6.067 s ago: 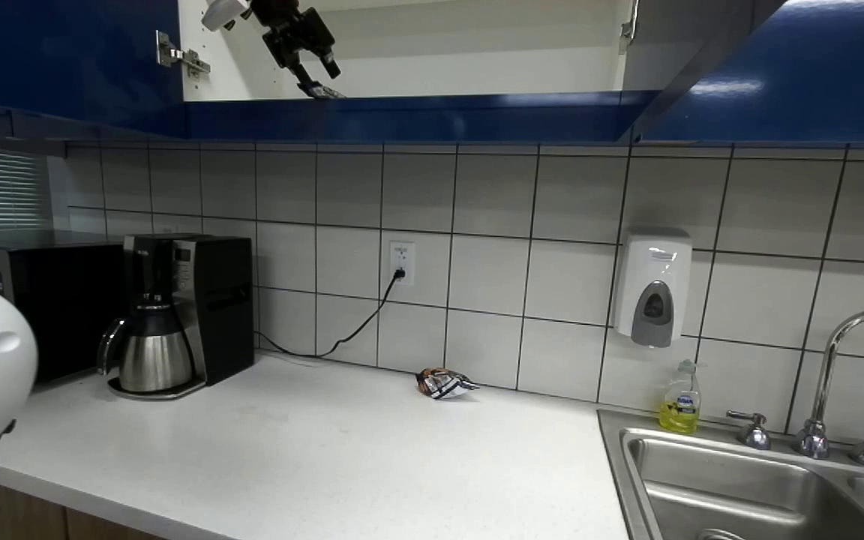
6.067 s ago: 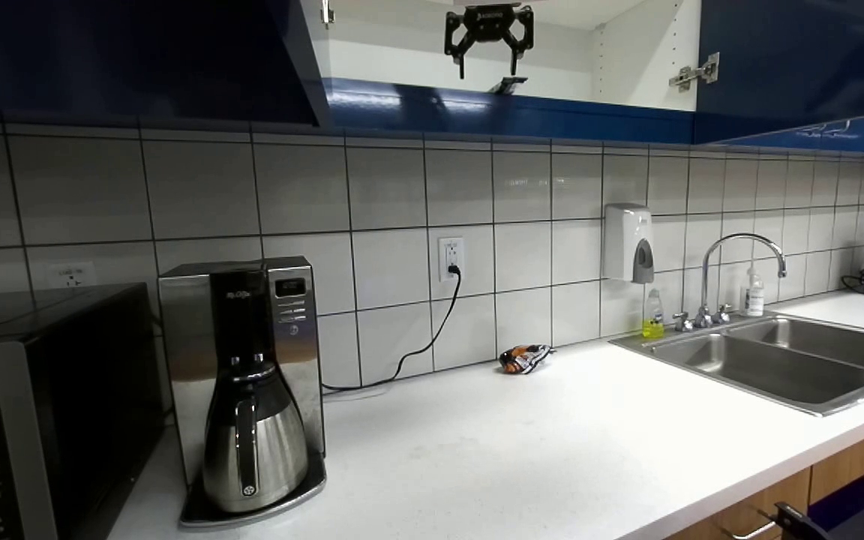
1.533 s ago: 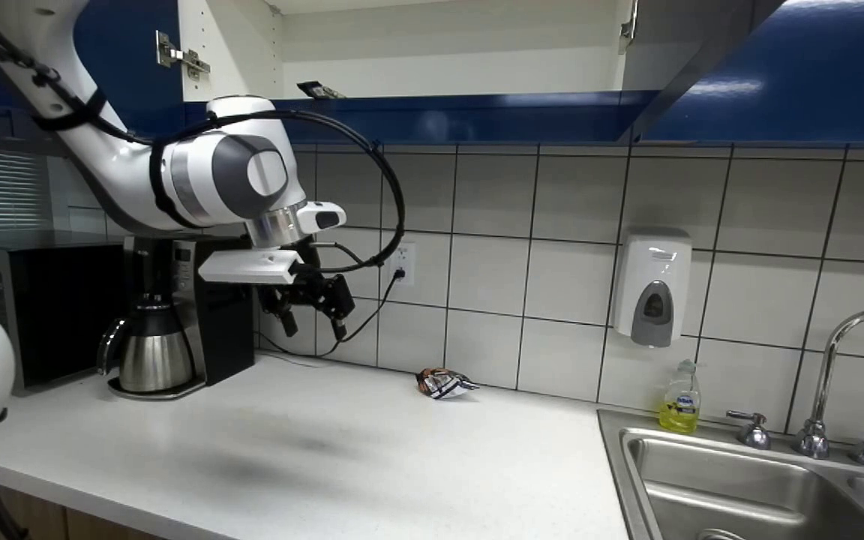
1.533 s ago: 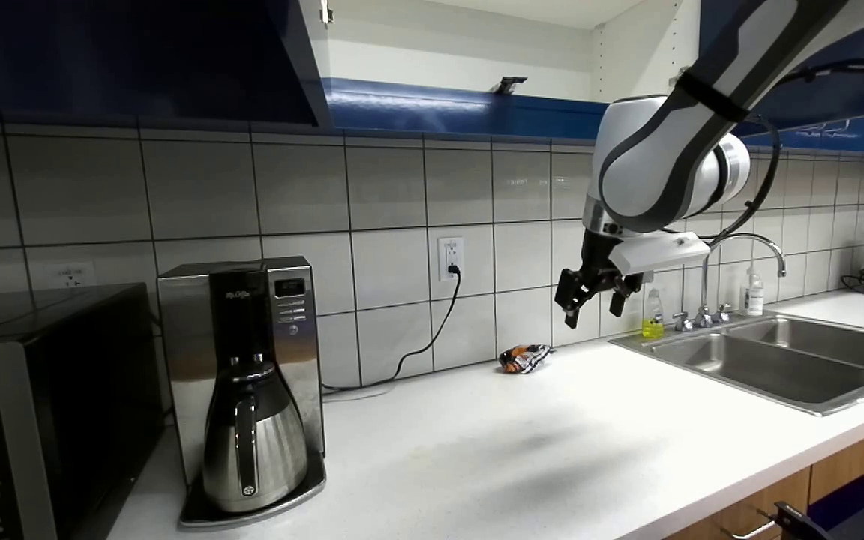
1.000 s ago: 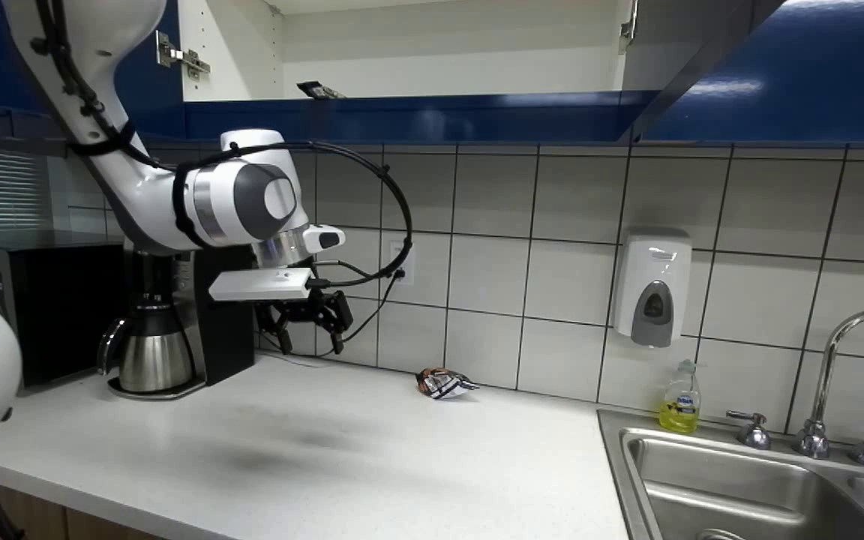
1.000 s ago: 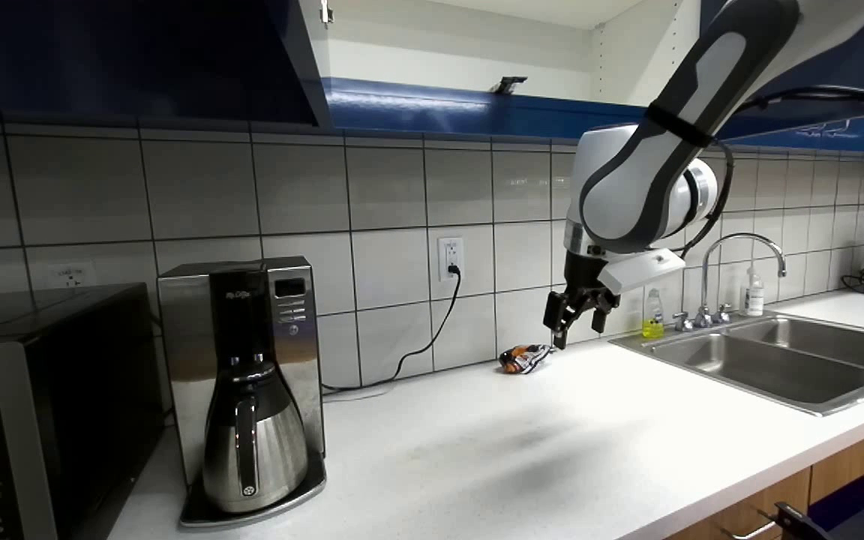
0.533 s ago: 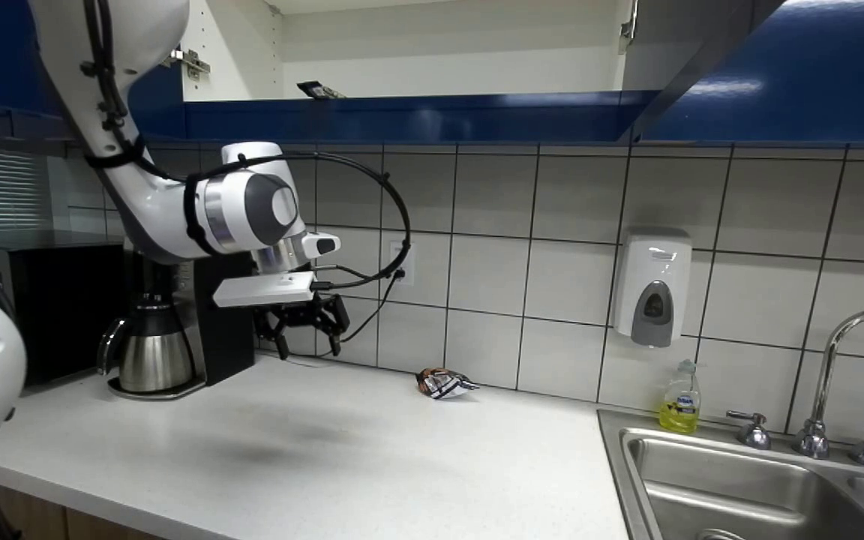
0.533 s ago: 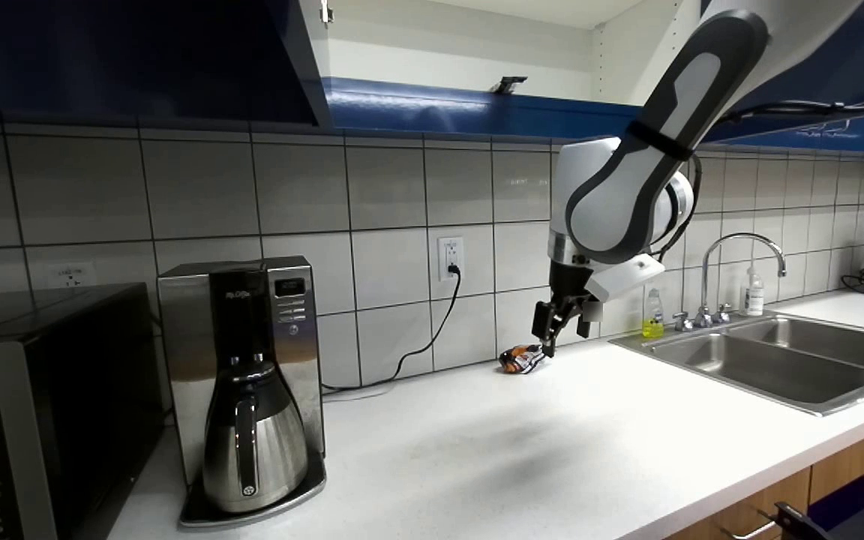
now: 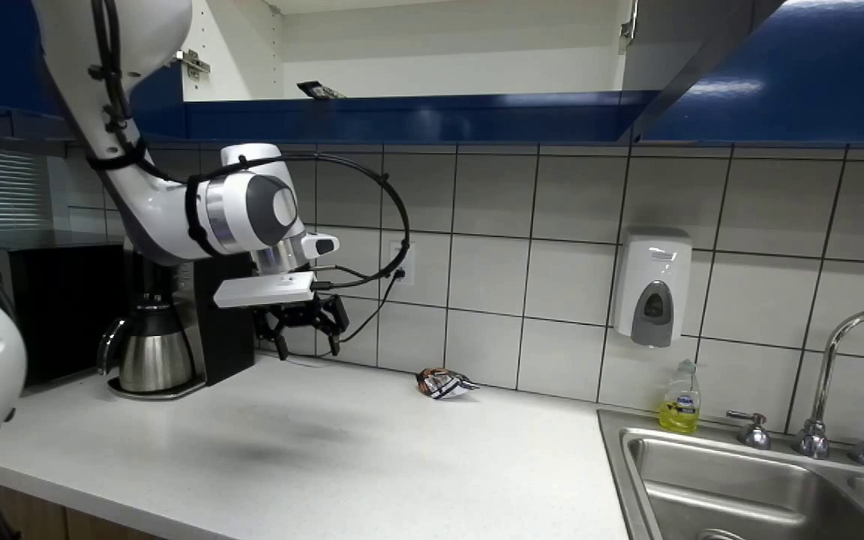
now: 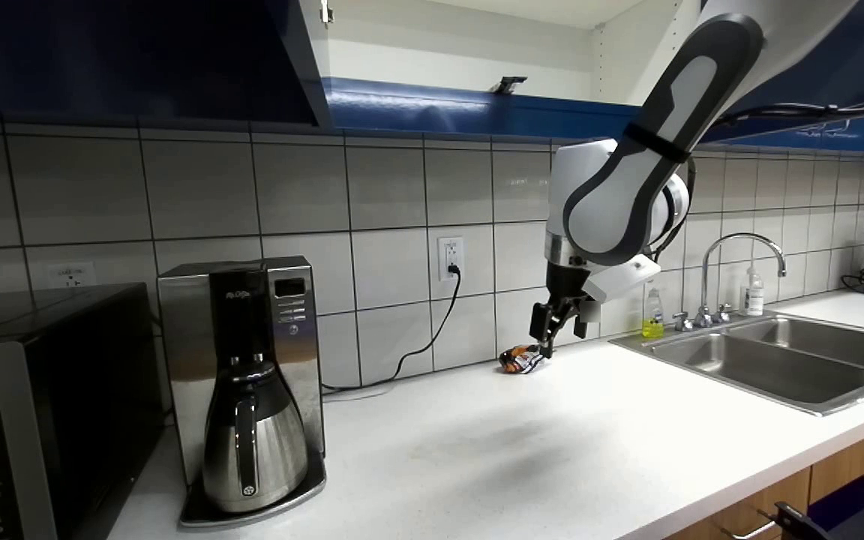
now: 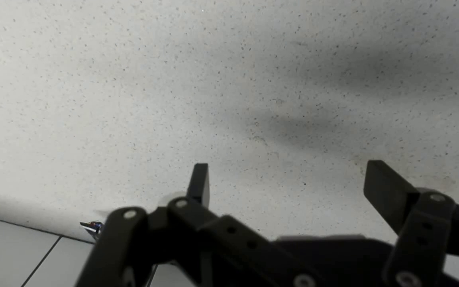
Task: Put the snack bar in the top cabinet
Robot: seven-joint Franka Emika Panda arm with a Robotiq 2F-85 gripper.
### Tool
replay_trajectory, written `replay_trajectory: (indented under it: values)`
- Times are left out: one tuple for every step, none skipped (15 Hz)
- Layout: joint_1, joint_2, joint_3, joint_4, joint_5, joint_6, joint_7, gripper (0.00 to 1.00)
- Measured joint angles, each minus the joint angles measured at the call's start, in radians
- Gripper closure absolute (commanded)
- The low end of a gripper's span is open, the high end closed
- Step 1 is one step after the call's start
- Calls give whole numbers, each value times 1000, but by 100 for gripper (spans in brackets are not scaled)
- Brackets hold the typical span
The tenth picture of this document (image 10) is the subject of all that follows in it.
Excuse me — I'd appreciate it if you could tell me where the black microwave oven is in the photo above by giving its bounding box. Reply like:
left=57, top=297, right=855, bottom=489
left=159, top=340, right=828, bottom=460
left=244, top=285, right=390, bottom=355
left=0, top=283, right=169, bottom=540

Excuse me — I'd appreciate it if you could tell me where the white wall power outlet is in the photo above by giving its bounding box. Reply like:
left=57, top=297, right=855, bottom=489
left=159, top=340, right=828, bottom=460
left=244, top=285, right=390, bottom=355
left=51, top=260, right=95, bottom=295
left=436, top=233, right=468, bottom=285

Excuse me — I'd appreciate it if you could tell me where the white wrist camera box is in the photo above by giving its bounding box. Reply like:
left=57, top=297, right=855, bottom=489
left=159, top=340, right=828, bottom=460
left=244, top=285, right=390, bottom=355
left=581, top=252, right=662, bottom=306

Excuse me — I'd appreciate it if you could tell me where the blue cabinet door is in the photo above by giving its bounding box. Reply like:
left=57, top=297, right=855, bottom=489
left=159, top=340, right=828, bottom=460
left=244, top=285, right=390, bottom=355
left=0, top=0, right=337, bottom=133

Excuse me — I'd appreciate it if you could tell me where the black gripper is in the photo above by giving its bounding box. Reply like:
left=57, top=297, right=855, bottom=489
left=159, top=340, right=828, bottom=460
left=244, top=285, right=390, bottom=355
left=529, top=260, right=603, bottom=360

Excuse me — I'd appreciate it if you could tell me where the stainless steel sink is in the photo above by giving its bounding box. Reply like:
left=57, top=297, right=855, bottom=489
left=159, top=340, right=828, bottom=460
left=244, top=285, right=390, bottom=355
left=618, top=312, right=864, bottom=417

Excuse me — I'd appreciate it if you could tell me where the small white bottle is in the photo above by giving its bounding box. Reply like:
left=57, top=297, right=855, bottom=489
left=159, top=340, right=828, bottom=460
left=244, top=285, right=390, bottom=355
left=744, top=278, right=768, bottom=317

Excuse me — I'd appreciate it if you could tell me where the crumpled snack wrapper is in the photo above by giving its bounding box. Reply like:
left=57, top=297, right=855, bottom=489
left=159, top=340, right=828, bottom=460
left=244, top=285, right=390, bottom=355
left=499, top=342, right=549, bottom=378

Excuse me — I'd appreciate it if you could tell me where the blue upper cabinet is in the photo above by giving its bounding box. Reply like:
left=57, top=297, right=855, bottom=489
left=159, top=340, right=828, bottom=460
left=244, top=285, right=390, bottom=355
left=295, top=0, right=864, bottom=159

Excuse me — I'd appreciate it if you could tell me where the black steel coffee maker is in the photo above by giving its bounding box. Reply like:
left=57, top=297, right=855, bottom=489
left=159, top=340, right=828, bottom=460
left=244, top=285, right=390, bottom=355
left=156, top=256, right=330, bottom=530

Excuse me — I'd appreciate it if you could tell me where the wooden lower cabinet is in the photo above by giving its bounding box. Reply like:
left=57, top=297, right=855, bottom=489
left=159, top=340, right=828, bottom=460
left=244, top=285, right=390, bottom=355
left=667, top=415, right=864, bottom=540

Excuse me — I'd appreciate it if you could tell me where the chrome sink faucet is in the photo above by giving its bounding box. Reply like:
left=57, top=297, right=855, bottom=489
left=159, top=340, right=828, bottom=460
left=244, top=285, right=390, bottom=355
left=673, top=227, right=790, bottom=332

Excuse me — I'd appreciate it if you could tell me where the stainless steel coffee carafe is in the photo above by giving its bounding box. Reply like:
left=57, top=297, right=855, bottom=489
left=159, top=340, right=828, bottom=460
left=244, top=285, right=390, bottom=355
left=198, top=358, right=311, bottom=518

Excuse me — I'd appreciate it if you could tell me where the black power cord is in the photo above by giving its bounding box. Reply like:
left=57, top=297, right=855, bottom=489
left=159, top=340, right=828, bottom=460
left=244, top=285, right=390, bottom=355
left=319, top=264, right=464, bottom=395

